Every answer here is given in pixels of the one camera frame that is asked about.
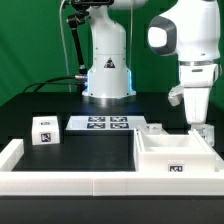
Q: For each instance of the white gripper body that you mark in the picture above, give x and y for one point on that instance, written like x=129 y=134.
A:
x=197 y=82

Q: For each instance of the white cabinet door panel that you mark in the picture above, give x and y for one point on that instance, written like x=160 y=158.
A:
x=152 y=129
x=208 y=135

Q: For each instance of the white cabinet body box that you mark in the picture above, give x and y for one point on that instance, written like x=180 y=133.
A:
x=172 y=153

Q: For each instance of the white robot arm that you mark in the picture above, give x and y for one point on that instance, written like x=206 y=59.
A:
x=190 y=29

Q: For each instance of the small white cabinet top block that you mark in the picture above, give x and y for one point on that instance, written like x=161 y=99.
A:
x=45 y=130

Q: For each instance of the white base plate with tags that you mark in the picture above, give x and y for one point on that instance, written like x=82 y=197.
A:
x=105 y=122

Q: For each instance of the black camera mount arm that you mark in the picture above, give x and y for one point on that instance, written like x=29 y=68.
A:
x=81 y=15

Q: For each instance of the white U-shaped fence wall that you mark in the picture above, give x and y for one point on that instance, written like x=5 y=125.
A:
x=102 y=183

